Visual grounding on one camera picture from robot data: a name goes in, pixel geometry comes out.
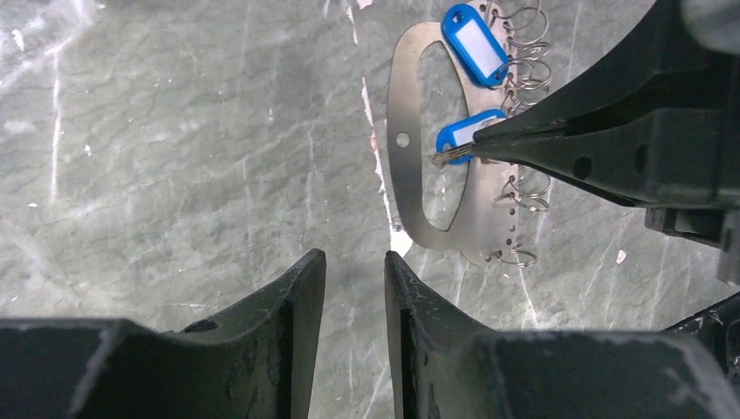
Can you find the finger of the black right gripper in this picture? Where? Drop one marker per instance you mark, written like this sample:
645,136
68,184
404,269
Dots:
653,124

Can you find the blue key tag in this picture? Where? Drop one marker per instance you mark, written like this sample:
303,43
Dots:
461,132
473,43

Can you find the metal key organizer plate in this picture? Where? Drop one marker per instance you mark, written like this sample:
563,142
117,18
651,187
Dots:
428,90

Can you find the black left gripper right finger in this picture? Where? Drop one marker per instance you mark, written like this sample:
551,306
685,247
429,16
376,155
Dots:
444,364

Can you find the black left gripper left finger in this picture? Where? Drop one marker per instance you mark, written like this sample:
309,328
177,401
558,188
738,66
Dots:
254,359

